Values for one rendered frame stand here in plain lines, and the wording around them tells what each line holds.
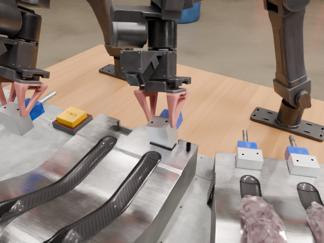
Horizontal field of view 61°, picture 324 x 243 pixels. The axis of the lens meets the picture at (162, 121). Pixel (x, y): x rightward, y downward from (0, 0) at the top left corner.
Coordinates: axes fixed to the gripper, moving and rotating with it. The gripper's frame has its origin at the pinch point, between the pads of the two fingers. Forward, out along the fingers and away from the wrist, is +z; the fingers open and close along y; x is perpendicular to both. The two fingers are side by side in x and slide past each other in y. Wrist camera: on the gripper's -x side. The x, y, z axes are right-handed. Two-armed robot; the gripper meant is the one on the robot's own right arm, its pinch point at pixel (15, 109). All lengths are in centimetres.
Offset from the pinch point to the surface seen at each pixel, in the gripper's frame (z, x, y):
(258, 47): -60, 330, 4
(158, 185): 5.5, 3.6, 33.7
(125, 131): 1.8, 16.1, 17.9
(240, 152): -1.5, 18.1, 44.7
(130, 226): 9.2, -5.7, 34.2
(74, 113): 2.8, 20.4, -1.6
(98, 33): -35, 286, -205
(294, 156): -3, 22, 55
